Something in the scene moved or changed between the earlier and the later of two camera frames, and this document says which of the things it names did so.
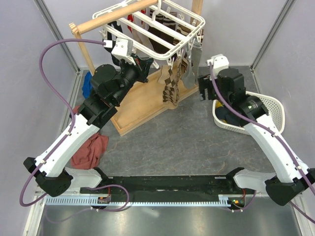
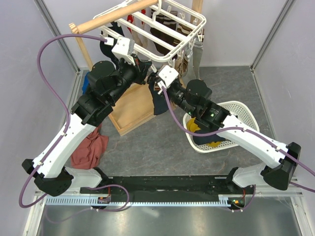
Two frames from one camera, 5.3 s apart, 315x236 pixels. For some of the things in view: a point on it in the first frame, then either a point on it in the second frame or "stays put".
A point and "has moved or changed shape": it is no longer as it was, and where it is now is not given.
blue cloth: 87,85 stays put
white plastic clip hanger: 160,27 stays put
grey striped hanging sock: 189,79 stays put
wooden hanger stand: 146,101 stays put
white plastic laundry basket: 275,110 to 239,113
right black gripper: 206,81 to 170,87
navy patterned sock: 230,116 has moved or changed shape
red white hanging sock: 131,17 stays put
